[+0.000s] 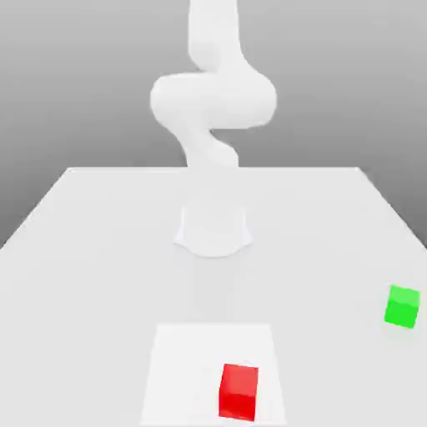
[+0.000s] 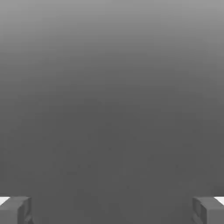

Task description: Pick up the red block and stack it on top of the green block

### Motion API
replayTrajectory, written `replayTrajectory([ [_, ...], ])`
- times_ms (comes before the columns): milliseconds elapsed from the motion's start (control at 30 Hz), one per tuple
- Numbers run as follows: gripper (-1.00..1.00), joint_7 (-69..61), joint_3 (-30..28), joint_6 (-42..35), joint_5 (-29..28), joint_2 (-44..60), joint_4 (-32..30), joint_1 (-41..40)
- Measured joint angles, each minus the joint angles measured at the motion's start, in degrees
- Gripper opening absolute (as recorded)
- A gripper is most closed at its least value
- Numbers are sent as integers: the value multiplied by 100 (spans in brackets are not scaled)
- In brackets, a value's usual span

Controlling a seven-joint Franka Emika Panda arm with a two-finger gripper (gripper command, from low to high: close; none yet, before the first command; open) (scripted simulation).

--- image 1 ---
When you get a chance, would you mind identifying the small red cube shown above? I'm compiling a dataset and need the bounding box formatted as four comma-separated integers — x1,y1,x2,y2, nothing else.
218,363,260,423

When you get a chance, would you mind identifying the small green cube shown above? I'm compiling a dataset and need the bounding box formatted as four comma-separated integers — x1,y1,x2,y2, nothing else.
383,284,422,330

